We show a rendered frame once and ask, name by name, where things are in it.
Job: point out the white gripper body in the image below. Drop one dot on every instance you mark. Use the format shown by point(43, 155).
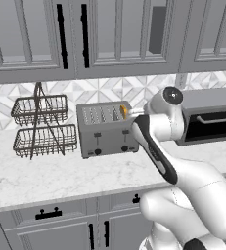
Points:
point(137, 112)

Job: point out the grey base cupboard door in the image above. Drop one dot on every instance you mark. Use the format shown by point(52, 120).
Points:
point(52, 236)
point(127, 232)

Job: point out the grey wall cupboard door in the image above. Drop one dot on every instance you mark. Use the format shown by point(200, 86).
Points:
point(23, 39)
point(212, 32)
point(127, 35)

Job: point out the silver four-slot toaster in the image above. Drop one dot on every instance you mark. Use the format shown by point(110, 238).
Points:
point(108, 136)

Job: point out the orange bread slice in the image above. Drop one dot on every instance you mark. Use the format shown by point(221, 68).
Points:
point(124, 111)

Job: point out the grey toaster oven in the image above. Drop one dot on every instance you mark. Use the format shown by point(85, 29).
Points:
point(209, 104)

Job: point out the dark toaster lever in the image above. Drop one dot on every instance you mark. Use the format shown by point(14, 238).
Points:
point(126, 131)
point(97, 134)

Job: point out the grey drawer front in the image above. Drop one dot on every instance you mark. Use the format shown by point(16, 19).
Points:
point(72, 210)
point(121, 201)

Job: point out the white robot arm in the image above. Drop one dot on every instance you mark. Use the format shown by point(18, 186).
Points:
point(196, 185)

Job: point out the black toaster knob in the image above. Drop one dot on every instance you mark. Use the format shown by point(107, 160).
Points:
point(98, 151)
point(124, 148)

